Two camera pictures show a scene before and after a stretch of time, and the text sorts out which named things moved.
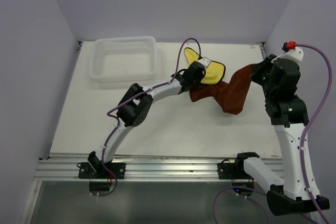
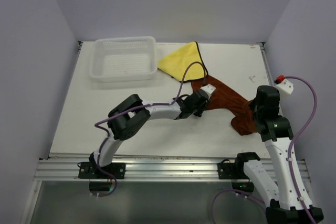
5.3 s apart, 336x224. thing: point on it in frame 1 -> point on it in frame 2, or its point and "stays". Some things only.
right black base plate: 228,170 stays
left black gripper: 200,77 -> 199,113
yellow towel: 213,74 -> 174,65
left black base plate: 86,171 stays
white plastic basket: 123,59 stays
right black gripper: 259,67 -> 252,104
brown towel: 232,96 -> 224,98
